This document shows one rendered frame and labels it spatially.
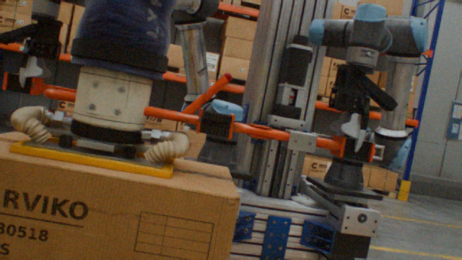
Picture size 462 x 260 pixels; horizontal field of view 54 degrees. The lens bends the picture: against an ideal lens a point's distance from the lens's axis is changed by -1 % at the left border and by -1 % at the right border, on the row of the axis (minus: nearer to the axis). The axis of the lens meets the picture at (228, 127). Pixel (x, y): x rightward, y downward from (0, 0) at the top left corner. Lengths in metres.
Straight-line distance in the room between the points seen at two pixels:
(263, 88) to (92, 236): 1.04
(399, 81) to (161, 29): 0.90
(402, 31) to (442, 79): 9.95
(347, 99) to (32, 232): 0.76
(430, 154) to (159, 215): 10.76
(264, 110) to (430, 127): 9.77
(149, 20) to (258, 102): 0.86
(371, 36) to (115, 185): 0.69
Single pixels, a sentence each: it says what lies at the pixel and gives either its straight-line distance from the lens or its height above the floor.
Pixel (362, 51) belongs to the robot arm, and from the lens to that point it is 1.16.
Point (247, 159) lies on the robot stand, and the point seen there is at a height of 1.06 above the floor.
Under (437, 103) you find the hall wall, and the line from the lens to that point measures 11.50.
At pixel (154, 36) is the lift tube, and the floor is 1.38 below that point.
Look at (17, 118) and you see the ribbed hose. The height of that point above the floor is 1.16.
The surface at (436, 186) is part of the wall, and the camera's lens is 11.58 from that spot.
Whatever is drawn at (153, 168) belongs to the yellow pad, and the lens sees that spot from 0.98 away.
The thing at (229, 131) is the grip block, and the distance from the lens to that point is 1.06.
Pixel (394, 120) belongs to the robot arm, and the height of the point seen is 1.31.
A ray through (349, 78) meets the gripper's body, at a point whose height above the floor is 1.38.
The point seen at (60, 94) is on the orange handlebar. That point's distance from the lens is 1.11.
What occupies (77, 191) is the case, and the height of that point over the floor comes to 1.04.
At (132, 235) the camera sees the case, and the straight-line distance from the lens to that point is 0.95.
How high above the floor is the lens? 1.27
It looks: 3 degrees down
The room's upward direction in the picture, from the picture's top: 10 degrees clockwise
